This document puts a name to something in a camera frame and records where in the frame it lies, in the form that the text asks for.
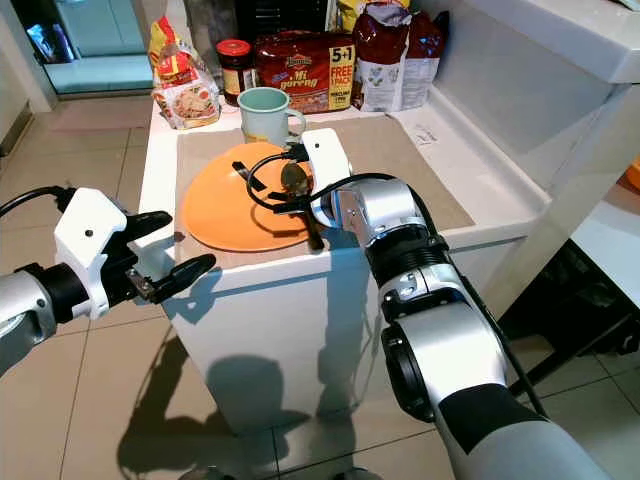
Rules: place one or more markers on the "white kitchen counter cabinet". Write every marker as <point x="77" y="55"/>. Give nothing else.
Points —
<point x="280" y="330"/>

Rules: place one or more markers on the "red and white food bag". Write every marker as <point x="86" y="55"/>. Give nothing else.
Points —
<point x="395" y="60"/>

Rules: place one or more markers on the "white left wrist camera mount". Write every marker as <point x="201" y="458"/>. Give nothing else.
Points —
<point x="90" y="240"/>

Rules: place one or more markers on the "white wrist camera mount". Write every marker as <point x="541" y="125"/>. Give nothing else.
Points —
<point x="328" y="160"/>
<point x="90" y="240"/>

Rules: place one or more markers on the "black frame under counter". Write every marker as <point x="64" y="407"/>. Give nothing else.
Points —
<point x="580" y="310"/>

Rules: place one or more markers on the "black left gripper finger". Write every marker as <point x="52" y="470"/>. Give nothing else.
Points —
<point x="185" y="276"/>
<point x="150" y="225"/>

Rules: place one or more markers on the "black kitchen appliance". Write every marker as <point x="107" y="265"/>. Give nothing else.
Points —
<point x="280" y="15"/>

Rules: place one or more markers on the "glass sliding door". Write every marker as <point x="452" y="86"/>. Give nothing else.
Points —
<point x="95" y="40"/>

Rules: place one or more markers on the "orange round plate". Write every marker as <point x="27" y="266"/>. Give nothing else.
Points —
<point x="220" y="205"/>

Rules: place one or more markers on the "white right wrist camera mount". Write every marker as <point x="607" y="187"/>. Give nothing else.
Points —
<point x="328" y="160"/>

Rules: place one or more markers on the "grey left robot foot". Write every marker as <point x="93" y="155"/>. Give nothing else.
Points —
<point x="198" y="474"/>

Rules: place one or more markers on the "yellow food packet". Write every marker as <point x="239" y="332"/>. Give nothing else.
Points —
<point x="350" y="8"/>

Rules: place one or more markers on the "pink floor mat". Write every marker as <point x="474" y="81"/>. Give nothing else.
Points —
<point x="100" y="115"/>

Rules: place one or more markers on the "golden metal spoon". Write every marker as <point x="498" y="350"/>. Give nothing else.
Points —
<point x="295" y="177"/>

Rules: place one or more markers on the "beige placemat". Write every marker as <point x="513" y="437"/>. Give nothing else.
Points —
<point x="400" y="160"/>

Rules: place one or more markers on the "orange object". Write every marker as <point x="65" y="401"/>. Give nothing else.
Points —
<point x="633" y="175"/>

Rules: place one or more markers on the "yellow red snack bag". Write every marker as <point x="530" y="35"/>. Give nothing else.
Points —
<point x="185" y="90"/>

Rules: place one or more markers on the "red instant noodle multipack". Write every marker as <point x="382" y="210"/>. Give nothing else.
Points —
<point x="305" y="70"/>

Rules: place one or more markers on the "dark jar with red lid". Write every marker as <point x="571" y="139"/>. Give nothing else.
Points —
<point x="233" y="70"/>

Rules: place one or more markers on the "pale green mug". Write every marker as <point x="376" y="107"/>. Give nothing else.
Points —
<point x="265" y="115"/>

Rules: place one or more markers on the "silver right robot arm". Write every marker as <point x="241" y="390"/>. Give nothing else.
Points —
<point x="450" y="340"/>

